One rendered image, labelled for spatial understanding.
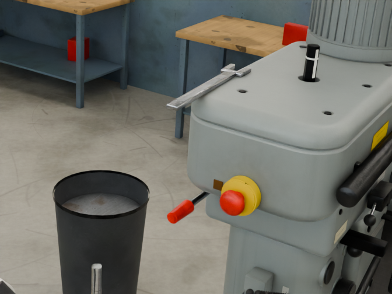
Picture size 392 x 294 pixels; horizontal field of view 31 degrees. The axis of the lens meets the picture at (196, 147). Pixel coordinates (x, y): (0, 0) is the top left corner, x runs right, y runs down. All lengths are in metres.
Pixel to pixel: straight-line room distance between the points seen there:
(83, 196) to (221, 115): 2.67
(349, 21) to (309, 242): 0.42
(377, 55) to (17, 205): 3.57
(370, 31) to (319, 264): 0.44
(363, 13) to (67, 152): 4.21
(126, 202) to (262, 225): 2.46
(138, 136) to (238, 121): 4.63
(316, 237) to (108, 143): 4.43
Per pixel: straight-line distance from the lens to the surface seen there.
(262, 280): 1.26
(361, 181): 1.07
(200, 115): 1.08
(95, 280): 1.69
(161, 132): 5.77
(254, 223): 1.21
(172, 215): 1.11
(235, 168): 1.07
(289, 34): 5.23
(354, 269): 1.46
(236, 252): 1.31
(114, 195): 3.69
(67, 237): 3.43
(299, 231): 1.18
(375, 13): 1.33
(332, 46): 1.36
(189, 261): 4.11
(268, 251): 1.27
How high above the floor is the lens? 2.26
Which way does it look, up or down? 24 degrees down
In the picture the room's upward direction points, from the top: 4 degrees clockwise
